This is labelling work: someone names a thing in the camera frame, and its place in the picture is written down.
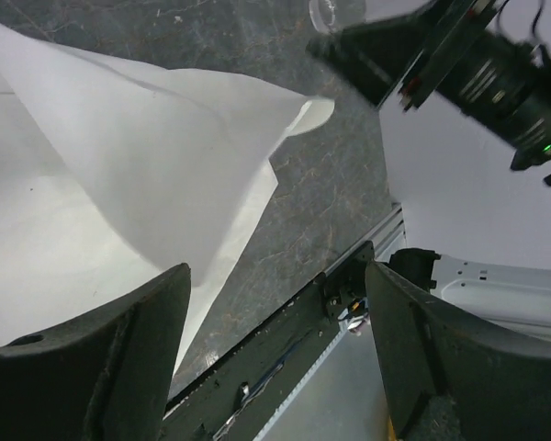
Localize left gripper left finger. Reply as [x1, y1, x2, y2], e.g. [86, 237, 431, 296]
[0, 264, 191, 440]

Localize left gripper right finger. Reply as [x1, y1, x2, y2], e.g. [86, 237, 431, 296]
[365, 262, 551, 440]

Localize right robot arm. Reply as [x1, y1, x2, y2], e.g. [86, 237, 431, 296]
[307, 1, 551, 338]

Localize clear glass vase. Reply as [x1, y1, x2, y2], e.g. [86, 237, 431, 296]
[309, 0, 343, 34]

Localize aluminium frame rail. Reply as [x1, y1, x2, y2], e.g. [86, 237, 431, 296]
[324, 203, 406, 276]

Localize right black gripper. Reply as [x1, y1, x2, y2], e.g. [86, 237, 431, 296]
[307, 1, 496, 108]

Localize white wrapping paper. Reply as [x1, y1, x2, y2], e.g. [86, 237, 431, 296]
[0, 24, 334, 356]

